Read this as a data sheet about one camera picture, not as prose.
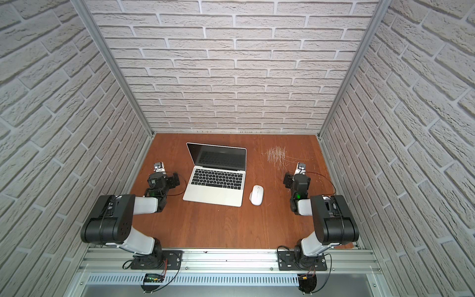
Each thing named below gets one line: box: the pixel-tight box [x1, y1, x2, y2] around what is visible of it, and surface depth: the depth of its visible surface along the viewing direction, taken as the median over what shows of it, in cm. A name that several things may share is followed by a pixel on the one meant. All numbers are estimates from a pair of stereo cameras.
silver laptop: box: [183, 142, 247, 208], surface depth 99 cm
